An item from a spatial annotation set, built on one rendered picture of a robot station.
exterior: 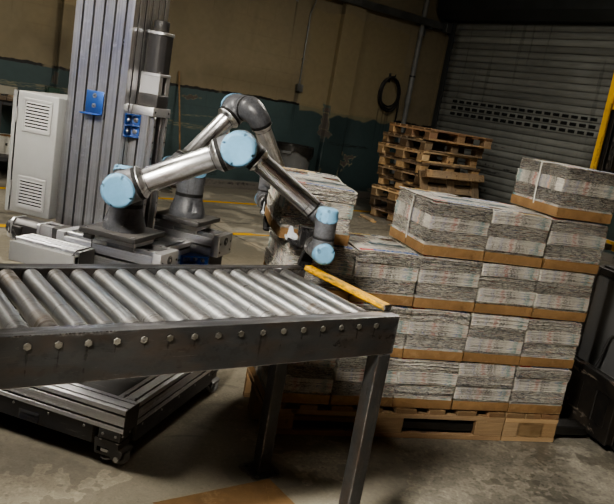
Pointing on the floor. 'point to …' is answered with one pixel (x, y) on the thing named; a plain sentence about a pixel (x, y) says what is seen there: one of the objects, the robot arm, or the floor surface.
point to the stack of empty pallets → (433, 145)
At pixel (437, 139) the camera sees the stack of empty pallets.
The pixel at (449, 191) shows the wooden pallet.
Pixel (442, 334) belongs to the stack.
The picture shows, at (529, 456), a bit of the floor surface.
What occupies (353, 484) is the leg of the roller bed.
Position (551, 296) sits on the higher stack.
